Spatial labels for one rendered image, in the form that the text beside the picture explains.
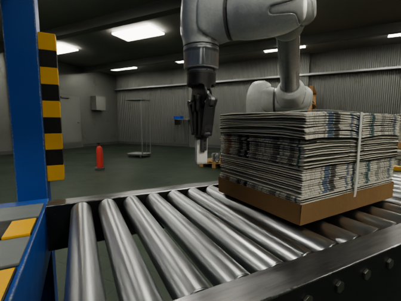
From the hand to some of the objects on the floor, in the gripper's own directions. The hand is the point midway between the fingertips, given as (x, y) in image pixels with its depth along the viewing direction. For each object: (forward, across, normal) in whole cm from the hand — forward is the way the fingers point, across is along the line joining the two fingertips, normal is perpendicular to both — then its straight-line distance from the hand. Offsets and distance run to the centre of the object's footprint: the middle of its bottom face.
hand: (201, 150), depth 65 cm
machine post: (+93, +34, +42) cm, 108 cm away
